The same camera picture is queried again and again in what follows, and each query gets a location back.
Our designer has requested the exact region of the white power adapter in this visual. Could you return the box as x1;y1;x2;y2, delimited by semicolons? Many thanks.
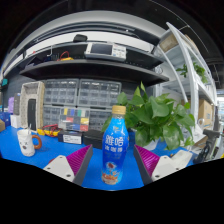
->
171;149;194;167

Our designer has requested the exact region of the white shelf unit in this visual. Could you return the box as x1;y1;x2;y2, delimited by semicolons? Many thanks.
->
153;21;219;141

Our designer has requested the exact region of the black bench shelf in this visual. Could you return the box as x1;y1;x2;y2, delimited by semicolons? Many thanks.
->
19;39;170;88

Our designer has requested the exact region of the yellow multimeter with red leads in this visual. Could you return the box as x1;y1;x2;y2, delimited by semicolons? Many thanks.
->
37;123;63;138

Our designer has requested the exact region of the black metal stand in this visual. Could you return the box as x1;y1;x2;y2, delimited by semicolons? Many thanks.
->
193;128;221;164

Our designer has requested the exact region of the white mug with brown handle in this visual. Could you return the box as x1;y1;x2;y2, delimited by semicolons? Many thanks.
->
16;128;43;158

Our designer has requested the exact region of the white oscilloscope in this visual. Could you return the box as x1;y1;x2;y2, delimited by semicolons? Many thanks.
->
84;41;128;62

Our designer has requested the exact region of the green potted plant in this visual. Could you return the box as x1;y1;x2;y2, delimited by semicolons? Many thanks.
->
101;81;198;152

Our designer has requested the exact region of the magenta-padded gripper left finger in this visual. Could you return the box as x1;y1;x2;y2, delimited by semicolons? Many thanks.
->
43;144;94;187

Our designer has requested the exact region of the beige woven basket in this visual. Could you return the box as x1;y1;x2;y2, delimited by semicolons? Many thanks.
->
19;80;46;132

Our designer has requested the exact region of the black flat case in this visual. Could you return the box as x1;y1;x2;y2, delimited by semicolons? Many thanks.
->
27;98;37;132

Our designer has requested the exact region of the purple pouch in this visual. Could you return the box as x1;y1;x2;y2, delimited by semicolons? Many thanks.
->
7;96;16;114

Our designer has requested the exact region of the black box with white label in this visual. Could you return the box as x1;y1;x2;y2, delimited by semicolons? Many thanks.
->
57;129;84;145

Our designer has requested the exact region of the plain black box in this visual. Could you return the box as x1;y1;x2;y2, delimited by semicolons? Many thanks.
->
82;129;105;150

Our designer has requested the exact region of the small white box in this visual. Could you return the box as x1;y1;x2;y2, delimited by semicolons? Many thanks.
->
9;114;23;129

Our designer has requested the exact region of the grey upright box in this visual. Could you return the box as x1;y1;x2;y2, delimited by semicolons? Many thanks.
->
13;92;22;116

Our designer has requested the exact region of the blue drink bottle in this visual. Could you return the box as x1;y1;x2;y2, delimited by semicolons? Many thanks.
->
101;105;130;186

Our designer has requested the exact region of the grey cabinet with coloured drawers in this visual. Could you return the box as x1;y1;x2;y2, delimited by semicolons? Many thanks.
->
59;106;113;133

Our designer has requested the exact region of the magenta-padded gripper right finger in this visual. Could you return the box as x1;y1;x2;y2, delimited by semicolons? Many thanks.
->
133;144;183;187

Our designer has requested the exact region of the blue storage box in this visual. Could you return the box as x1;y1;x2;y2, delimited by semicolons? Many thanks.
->
0;111;13;128

